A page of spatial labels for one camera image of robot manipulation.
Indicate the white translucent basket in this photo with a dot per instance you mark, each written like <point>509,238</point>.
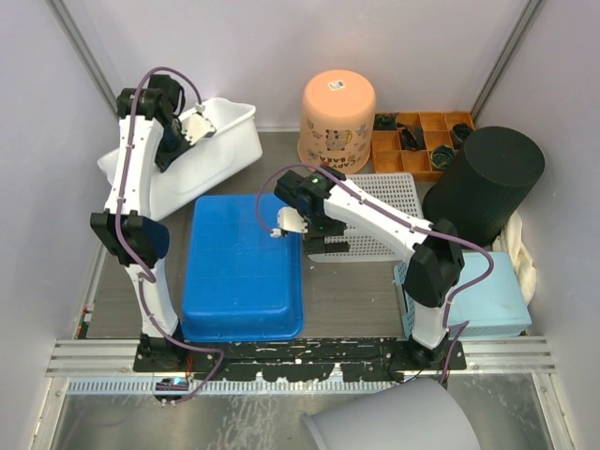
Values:
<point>397,190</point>

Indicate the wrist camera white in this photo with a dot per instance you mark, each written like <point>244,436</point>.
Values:
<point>289,221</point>
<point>197,127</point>

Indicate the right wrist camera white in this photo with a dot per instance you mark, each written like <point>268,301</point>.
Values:
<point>289,221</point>

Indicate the aluminium rail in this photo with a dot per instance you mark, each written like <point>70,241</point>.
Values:
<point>95,366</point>

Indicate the black part in tray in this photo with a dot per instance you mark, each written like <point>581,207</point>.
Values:
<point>385,121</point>

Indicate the white plastic tub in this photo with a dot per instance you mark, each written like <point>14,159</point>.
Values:
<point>236,145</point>

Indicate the light blue perforated basket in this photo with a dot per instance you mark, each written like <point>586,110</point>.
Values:
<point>494,307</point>

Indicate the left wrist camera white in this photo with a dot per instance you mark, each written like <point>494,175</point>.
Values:
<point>197,127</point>

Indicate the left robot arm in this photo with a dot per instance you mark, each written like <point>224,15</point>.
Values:
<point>141,244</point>

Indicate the large black container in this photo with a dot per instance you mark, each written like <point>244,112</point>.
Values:
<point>488,179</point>

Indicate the grey plastic container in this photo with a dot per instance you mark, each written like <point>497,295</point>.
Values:
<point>414,415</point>

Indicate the orange plastic container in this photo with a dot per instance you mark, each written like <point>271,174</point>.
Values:
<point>337,118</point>

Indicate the blue plastic basket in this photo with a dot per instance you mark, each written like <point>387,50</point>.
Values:
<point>241,284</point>

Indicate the orange compartment tray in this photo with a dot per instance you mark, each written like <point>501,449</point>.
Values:
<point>407,150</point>

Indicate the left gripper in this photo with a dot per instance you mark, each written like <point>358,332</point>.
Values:
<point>163,158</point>

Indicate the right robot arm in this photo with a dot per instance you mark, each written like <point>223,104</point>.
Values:
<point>432,255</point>

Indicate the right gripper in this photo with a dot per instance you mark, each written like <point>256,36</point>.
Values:
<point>314,240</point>

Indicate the blue yellow part in tray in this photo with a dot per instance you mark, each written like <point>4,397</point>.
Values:
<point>441,157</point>

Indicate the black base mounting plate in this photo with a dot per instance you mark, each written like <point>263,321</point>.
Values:
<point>357,359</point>

